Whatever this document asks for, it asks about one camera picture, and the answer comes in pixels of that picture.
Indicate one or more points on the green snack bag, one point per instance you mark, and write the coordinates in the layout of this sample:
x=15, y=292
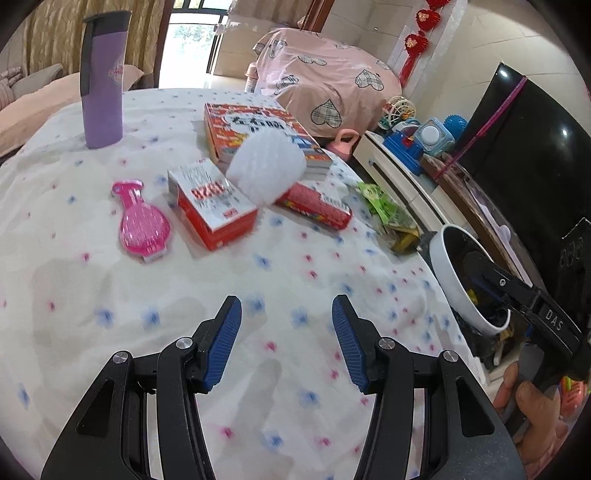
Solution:
x=395, y=224

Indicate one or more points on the blue toy machine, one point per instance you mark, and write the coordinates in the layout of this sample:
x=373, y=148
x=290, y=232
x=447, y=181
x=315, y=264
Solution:
x=410, y=141

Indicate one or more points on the blue spiky ball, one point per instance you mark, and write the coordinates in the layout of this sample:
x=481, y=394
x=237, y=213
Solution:
x=456, y=125

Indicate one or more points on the white foam netting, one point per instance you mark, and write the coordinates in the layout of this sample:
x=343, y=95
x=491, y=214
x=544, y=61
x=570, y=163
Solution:
x=265, y=166

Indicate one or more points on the right hand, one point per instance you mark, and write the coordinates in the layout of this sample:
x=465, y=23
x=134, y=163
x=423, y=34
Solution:
x=546, y=433

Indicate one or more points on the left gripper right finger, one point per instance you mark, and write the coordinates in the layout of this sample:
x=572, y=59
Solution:
x=464, y=437

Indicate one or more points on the white round trash bin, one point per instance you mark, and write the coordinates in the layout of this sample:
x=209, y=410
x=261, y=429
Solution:
x=448, y=249

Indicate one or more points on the pink sofa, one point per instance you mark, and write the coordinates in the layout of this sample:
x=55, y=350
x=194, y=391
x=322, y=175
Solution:
x=23, y=117

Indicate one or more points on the white floral tablecloth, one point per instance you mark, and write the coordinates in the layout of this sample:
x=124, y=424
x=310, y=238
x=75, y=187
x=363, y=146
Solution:
x=71, y=297

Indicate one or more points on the red white box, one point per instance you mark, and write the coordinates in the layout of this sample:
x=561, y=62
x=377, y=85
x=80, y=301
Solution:
x=215, y=209

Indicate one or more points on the red chinese knot decoration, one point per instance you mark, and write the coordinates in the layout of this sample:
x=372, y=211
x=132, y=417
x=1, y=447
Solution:
x=417, y=43

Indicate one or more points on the purple tumbler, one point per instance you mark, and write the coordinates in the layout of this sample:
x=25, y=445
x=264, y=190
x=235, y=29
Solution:
x=101, y=77

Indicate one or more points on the wicker ball toy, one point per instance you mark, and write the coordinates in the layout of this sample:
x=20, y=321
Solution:
x=397, y=109

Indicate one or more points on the pink hairbrush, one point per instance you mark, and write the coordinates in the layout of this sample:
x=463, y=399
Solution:
x=144, y=231

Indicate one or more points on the black television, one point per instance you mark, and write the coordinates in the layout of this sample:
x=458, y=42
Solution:
x=532, y=160

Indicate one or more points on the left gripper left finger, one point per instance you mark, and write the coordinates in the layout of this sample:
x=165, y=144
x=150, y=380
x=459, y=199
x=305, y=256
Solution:
x=106, y=435

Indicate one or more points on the red long packet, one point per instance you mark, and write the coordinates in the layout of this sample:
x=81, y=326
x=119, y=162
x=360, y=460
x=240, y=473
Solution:
x=316, y=205

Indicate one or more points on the pink kettlebell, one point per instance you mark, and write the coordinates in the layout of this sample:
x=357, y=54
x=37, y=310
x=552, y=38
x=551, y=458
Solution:
x=343, y=143

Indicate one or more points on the pink heart cover furniture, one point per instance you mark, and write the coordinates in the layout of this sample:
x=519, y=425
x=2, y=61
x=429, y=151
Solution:
x=325, y=84

